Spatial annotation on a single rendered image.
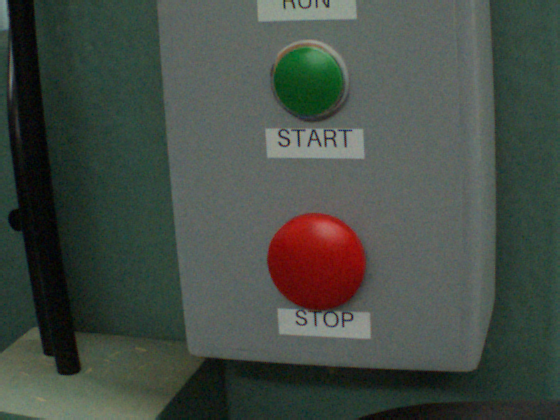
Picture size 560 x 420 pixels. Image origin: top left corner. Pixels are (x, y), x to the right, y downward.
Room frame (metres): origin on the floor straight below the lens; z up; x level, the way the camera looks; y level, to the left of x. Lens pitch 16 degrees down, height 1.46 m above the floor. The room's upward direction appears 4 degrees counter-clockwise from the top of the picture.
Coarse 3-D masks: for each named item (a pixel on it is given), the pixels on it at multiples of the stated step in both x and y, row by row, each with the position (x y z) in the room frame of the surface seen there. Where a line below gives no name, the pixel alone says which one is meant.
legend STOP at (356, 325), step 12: (288, 312) 0.30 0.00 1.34; (300, 312) 0.29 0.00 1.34; (312, 312) 0.29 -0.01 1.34; (324, 312) 0.29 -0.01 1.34; (336, 312) 0.29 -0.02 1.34; (348, 312) 0.29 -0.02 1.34; (360, 312) 0.29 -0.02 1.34; (288, 324) 0.30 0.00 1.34; (300, 324) 0.29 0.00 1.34; (312, 324) 0.29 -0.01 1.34; (324, 324) 0.29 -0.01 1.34; (336, 324) 0.29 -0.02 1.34; (348, 324) 0.29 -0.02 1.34; (360, 324) 0.29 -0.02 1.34; (324, 336) 0.29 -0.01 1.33; (336, 336) 0.29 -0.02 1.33; (348, 336) 0.29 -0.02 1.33; (360, 336) 0.29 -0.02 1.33
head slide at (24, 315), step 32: (0, 32) 0.53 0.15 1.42; (0, 64) 0.44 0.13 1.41; (0, 96) 0.44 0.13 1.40; (0, 128) 0.44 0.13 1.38; (0, 160) 0.44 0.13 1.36; (0, 192) 0.45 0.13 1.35; (0, 224) 0.45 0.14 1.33; (0, 256) 0.45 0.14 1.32; (0, 288) 0.45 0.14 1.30; (0, 320) 0.45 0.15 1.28; (32, 320) 0.44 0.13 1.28; (0, 352) 0.45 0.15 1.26
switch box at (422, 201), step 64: (192, 0) 0.30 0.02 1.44; (256, 0) 0.30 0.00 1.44; (384, 0) 0.29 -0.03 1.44; (448, 0) 0.28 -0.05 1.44; (192, 64) 0.30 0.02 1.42; (256, 64) 0.30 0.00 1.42; (384, 64) 0.29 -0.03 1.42; (448, 64) 0.28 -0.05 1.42; (192, 128) 0.30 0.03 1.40; (256, 128) 0.30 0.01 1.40; (320, 128) 0.29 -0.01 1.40; (384, 128) 0.29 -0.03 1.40; (448, 128) 0.28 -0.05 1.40; (192, 192) 0.30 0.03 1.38; (256, 192) 0.30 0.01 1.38; (320, 192) 0.29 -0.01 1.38; (384, 192) 0.29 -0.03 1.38; (448, 192) 0.28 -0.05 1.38; (192, 256) 0.31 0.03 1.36; (256, 256) 0.30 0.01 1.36; (384, 256) 0.29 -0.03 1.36; (448, 256) 0.28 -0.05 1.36; (192, 320) 0.31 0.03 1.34; (256, 320) 0.30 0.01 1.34; (384, 320) 0.29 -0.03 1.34; (448, 320) 0.28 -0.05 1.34
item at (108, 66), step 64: (64, 0) 0.39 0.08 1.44; (128, 0) 0.38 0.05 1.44; (512, 0) 0.33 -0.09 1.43; (64, 64) 0.39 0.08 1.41; (128, 64) 0.38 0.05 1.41; (512, 64) 0.33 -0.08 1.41; (64, 128) 0.39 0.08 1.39; (128, 128) 0.38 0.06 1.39; (512, 128) 0.33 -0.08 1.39; (64, 192) 0.39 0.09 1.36; (128, 192) 0.38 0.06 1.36; (512, 192) 0.33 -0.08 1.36; (64, 256) 0.39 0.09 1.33; (128, 256) 0.38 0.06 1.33; (512, 256) 0.33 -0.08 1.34; (128, 320) 0.38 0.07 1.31; (512, 320) 0.33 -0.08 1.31; (256, 384) 0.37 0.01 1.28; (320, 384) 0.36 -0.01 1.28; (384, 384) 0.35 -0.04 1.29; (448, 384) 0.34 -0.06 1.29; (512, 384) 0.33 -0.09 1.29
